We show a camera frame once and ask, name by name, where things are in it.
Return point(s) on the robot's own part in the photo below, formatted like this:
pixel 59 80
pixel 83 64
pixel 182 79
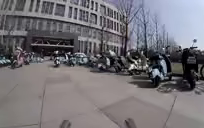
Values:
pixel 65 124
pixel 130 123

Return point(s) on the row of parked scooters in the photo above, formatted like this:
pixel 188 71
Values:
pixel 106 63

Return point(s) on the large curved pale building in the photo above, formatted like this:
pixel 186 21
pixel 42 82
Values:
pixel 56 20

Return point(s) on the grey paved plaza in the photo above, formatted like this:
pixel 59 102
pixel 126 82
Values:
pixel 90 100

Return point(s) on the row of bare trees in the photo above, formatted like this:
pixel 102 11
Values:
pixel 140 26

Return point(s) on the white and blue scooter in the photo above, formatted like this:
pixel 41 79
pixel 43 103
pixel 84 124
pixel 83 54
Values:
pixel 158 68

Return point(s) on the black scooter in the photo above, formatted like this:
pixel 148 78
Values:
pixel 190 66

